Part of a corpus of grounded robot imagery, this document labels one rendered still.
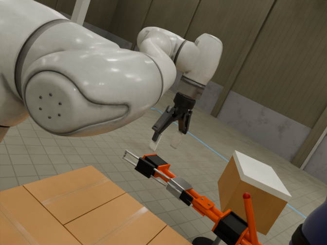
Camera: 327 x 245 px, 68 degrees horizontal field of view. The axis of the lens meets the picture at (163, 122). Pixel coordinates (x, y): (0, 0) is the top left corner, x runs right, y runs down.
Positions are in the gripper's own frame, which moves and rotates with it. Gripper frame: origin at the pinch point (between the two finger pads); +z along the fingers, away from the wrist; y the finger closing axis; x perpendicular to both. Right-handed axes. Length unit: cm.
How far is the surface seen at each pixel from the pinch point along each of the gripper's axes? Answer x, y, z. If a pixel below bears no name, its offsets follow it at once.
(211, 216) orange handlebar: -27.7, -1.9, 9.2
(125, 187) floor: 106, 139, 132
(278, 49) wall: 254, 886, -203
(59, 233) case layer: 37, 1, 78
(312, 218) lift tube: -48.9, -2.7, -8.8
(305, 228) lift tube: -49.0, -2.6, -5.5
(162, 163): -1.7, 1.8, 7.0
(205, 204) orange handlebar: -23.7, -0.5, 8.0
